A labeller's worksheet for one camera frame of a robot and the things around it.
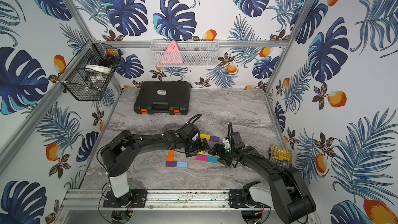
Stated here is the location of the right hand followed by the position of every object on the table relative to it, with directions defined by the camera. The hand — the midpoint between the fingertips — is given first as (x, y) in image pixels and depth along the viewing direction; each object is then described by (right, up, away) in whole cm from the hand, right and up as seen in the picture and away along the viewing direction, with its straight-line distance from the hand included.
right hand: (213, 155), depth 86 cm
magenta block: (-6, -2, +2) cm, 7 cm away
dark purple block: (-23, -5, 0) cm, 24 cm away
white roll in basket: (-59, +47, -4) cm, 75 cm away
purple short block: (+2, +7, +10) cm, 12 cm away
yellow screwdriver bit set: (+37, -1, 0) cm, 37 cm away
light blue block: (-17, -5, -1) cm, 18 cm away
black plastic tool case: (-33, +33, +24) cm, 53 cm away
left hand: (-4, +3, -1) cm, 5 cm away
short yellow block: (-3, +8, +10) cm, 13 cm away
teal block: (0, -2, -1) cm, 2 cm away
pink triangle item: (-23, +57, +5) cm, 62 cm away
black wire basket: (-70, +43, 0) cm, 82 cm away
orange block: (-24, -1, +3) cm, 24 cm away
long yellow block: (-7, +1, +1) cm, 7 cm away
